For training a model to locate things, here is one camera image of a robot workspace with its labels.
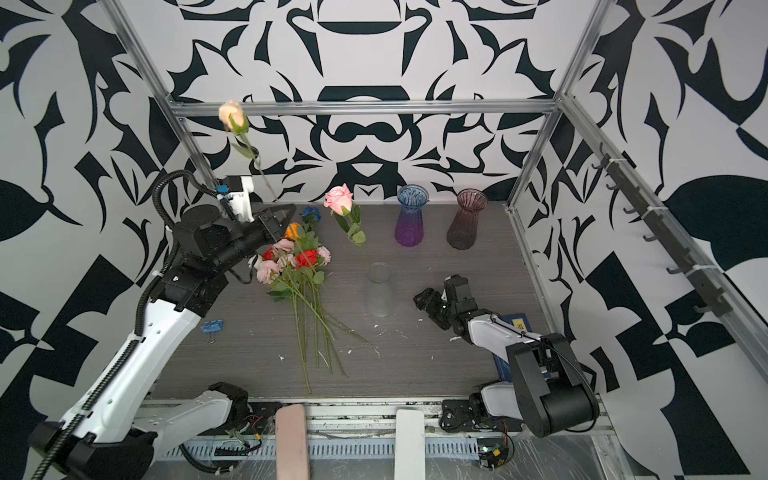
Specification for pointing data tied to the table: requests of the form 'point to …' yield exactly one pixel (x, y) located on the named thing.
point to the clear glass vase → (380, 289)
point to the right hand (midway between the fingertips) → (422, 301)
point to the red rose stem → (307, 259)
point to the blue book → (520, 321)
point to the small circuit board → (492, 458)
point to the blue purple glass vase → (409, 226)
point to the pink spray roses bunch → (298, 277)
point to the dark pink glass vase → (462, 230)
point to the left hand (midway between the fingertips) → (293, 200)
